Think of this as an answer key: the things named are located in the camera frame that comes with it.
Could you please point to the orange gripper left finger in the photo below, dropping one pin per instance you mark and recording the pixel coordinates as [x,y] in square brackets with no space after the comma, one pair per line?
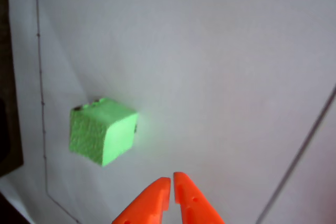
[147,203]

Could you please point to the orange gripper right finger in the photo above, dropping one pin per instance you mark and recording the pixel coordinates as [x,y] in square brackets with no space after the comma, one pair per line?
[194,208]

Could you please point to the green cube block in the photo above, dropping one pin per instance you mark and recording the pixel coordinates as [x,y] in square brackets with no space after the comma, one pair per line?
[92,132]

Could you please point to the white paper sheet with drawn lines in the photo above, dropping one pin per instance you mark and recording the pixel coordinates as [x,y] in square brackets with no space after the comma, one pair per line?
[210,64]

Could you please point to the black metal frame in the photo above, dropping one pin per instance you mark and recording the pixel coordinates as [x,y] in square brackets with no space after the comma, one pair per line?
[8,103]

